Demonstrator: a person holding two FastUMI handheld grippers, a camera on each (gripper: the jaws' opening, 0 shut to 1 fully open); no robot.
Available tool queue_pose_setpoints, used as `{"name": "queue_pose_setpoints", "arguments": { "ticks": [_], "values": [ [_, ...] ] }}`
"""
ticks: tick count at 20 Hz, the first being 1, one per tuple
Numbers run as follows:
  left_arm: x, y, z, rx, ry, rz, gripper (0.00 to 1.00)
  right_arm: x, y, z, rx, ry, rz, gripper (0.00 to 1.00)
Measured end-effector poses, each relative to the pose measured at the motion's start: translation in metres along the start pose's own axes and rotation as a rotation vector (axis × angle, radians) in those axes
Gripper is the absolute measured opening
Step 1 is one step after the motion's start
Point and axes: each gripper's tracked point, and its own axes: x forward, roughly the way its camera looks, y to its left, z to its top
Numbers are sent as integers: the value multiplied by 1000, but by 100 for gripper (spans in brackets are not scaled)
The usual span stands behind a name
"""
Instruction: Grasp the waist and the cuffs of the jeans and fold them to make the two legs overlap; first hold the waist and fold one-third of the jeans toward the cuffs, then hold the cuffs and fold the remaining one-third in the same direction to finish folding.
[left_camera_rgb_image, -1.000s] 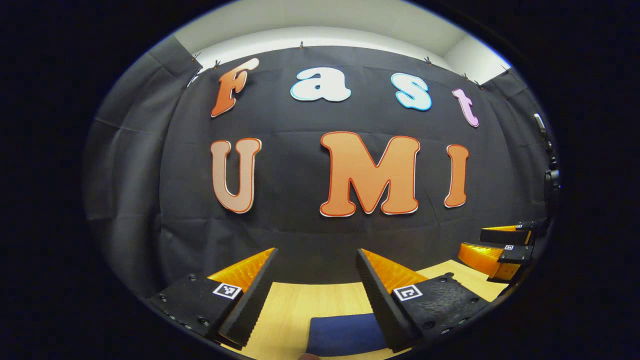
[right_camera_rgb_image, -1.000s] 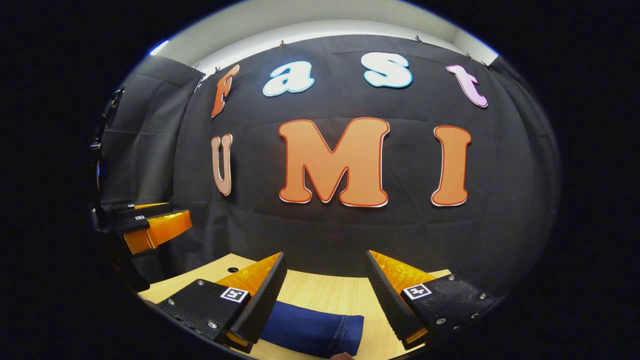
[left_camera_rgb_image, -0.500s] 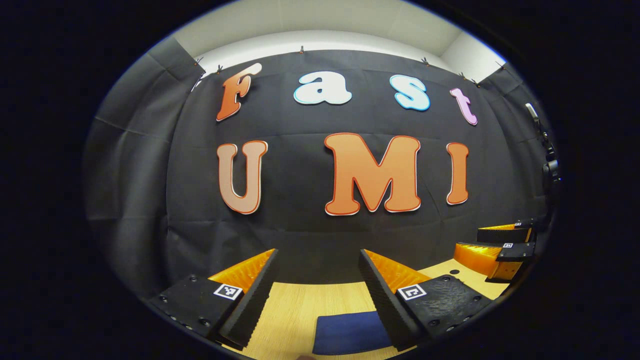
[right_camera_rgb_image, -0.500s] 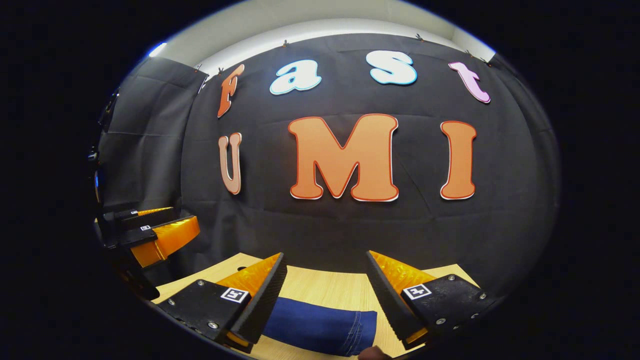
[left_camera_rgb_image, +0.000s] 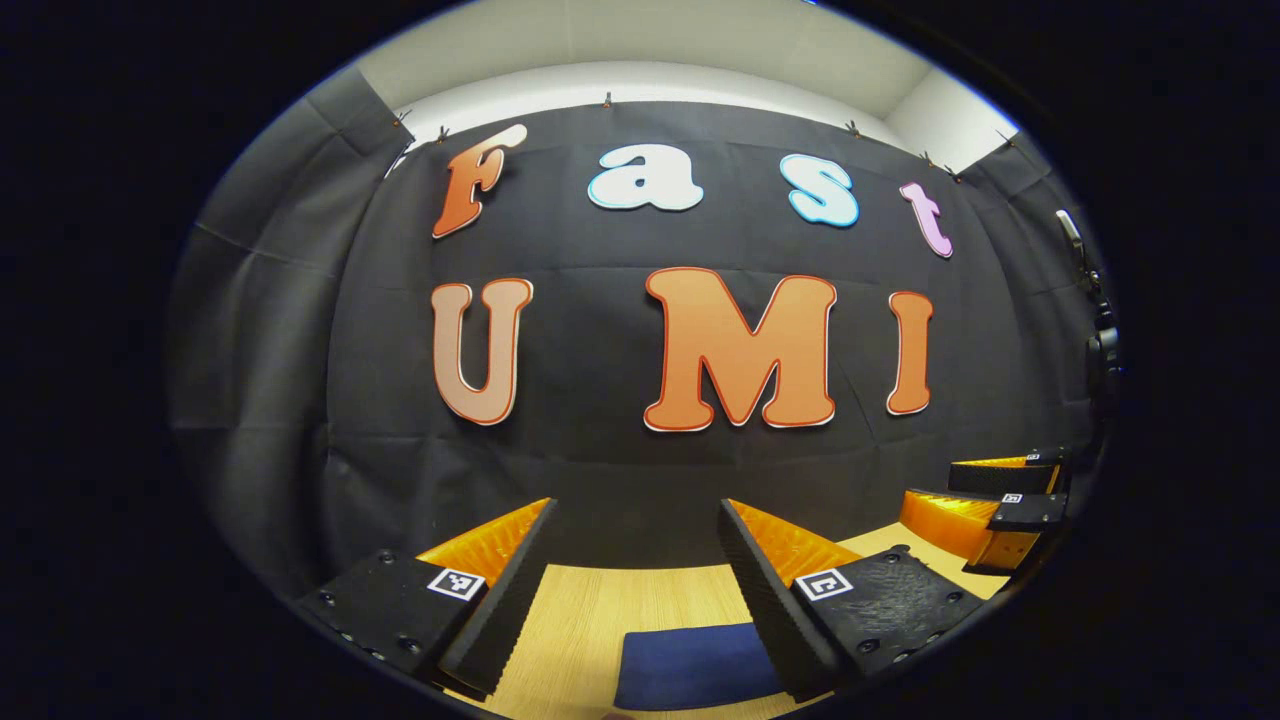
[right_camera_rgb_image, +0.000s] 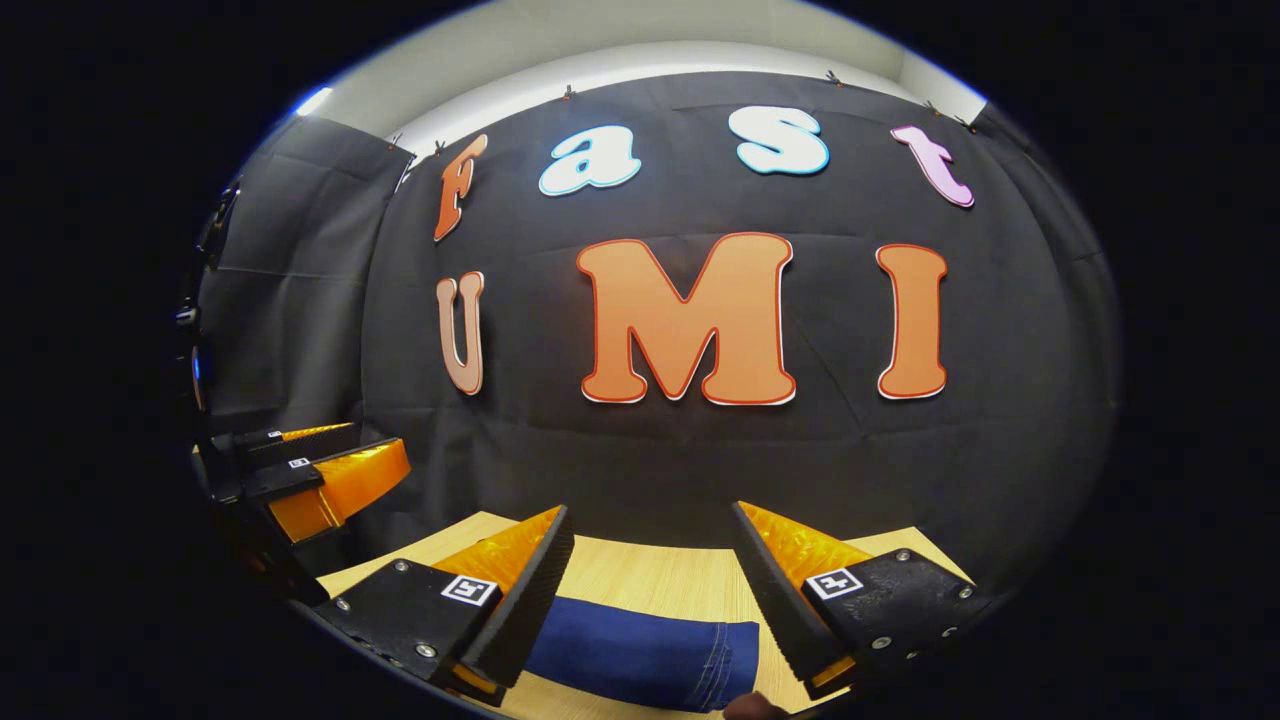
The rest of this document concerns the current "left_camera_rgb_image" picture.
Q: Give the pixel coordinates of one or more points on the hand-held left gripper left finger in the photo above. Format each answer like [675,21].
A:
[505,610]

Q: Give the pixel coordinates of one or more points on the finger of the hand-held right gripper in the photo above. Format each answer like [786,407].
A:
[1000,478]
[1030,512]

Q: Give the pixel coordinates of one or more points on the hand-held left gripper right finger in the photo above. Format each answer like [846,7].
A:
[765,600]

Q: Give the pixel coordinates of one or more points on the black camera stand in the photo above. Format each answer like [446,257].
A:
[1100,345]

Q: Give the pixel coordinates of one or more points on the row of black backdrop clips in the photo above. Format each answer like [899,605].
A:
[606,100]

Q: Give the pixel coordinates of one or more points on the blue jeans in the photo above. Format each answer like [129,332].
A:
[690,665]

